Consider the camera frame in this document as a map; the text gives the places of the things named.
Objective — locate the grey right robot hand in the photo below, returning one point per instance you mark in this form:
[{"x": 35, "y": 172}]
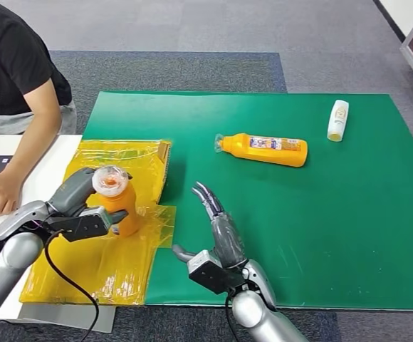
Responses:
[{"x": 228, "y": 240}]

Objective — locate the orange bottle with white cap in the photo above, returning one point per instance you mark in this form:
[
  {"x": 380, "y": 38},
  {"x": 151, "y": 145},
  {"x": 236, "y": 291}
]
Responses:
[{"x": 125, "y": 203}]

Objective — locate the person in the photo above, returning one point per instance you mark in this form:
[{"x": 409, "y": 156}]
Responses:
[{"x": 11, "y": 56}]

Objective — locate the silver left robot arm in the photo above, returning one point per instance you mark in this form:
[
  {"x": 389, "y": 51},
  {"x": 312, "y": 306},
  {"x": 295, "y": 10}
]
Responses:
[{"x": 11, "y": 255}]

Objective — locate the orange bottle with clear cap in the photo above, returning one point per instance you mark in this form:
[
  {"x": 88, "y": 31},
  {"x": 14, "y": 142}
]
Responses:
[{"x": 266, "y": 156}]

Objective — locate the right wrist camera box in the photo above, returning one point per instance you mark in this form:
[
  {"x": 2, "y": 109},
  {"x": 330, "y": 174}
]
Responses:
[{"x": 210, "y": 278}]

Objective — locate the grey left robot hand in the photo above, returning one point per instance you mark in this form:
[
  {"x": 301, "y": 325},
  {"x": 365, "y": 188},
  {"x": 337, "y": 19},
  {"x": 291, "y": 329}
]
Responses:
[{"x": 72, "y": 191}]

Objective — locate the green mat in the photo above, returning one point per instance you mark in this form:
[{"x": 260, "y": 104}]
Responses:
[{"x": 334, "y": 226}]

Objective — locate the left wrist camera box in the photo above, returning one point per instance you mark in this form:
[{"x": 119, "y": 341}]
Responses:
[{"x": 85, "y": 226}]

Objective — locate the yellow plastic sheet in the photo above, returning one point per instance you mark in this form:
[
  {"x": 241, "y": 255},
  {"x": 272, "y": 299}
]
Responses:
[{"x": 96, "y": 269}]

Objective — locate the small white bottle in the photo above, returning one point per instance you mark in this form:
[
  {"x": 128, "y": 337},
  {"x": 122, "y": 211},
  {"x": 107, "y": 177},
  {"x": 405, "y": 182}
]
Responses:
[{"x": 337, "y": 120}]

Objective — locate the person's left forearm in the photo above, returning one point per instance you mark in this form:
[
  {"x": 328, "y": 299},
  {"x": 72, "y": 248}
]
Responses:
[{"x": 32, "y": 146}]

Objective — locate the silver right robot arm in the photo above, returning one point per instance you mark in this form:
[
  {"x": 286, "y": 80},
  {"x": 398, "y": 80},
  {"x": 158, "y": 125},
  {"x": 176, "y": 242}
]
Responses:
[{"x": 256, "y": 316}]

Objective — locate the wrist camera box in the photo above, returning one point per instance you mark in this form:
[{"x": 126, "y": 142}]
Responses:
[
  {"x": 210, "y": 278},
  {"x": 85, "y": 226}
]

